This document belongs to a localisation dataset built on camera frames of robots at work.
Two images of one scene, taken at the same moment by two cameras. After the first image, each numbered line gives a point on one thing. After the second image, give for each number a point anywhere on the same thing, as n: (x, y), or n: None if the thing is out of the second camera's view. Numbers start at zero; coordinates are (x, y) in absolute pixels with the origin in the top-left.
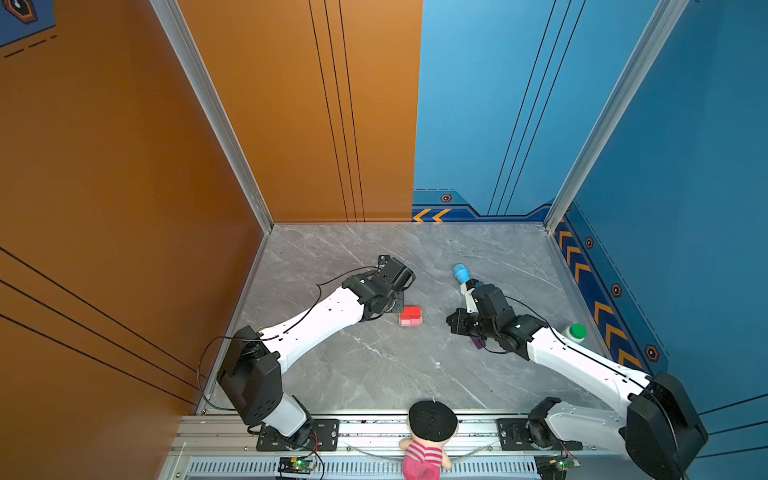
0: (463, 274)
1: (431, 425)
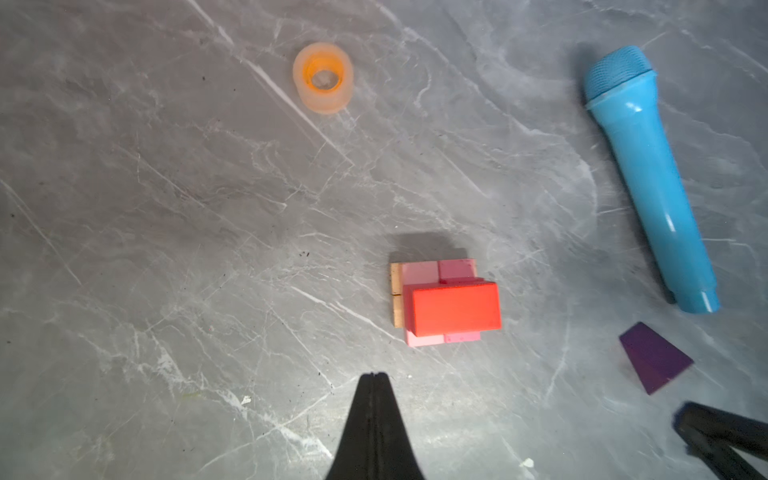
0: (622, 89)
1: None
